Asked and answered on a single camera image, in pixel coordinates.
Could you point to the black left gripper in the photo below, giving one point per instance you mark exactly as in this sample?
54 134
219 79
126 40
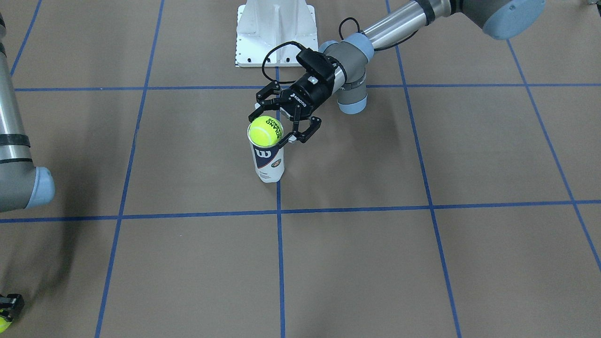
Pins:
307 94

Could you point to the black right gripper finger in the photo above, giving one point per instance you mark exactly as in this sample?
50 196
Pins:
11 306

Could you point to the yellow tennis ball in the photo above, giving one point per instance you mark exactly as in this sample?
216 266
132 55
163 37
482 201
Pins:
265 131
5 322

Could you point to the white Wilson tennis ball can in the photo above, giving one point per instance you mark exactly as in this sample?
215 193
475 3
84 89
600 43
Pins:
268 161

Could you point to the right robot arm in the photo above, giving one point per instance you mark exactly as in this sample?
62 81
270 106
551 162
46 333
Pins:
23 185

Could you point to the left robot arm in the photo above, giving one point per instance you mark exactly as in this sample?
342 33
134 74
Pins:
338 67

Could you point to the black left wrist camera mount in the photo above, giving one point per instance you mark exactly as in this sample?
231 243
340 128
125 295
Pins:
317 65

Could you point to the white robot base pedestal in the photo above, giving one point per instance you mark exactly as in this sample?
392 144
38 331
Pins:
276 33

